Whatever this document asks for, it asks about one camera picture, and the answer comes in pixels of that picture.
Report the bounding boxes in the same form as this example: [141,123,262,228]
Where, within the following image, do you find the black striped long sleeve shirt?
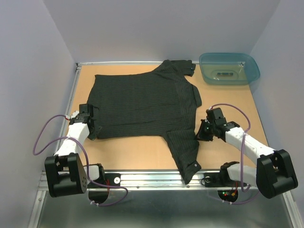
[87,60,202,184]

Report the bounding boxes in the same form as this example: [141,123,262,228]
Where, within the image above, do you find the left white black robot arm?
[45,104,106,198]

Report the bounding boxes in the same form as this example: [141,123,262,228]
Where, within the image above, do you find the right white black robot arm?
[196,107,298,199]

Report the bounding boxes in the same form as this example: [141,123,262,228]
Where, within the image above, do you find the teal translucent plastic bin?
[199,53,260,86]

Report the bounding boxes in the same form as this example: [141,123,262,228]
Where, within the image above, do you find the aluminium left side rail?
[54,63,82,152]

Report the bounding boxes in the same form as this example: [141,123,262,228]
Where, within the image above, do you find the aluminium front mounting rail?
[39,169,293,190]

